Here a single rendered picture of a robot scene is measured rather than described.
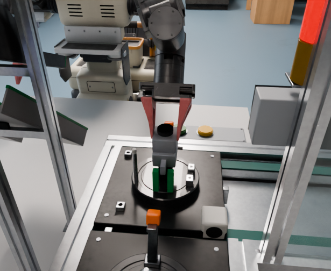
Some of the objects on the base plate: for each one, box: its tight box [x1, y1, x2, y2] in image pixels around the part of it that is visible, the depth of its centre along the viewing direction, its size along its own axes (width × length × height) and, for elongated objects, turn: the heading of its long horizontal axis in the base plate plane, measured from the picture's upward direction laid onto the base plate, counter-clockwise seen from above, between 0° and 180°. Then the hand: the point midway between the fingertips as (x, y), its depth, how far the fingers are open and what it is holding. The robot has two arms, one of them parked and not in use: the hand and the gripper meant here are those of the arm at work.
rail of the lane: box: [104, 135, 286, 164], centre depth 79 cm, size 6×89×11 cm, turn 84°
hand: (165, 135), depth 59 cm, fingers closed on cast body, 4 cm apart
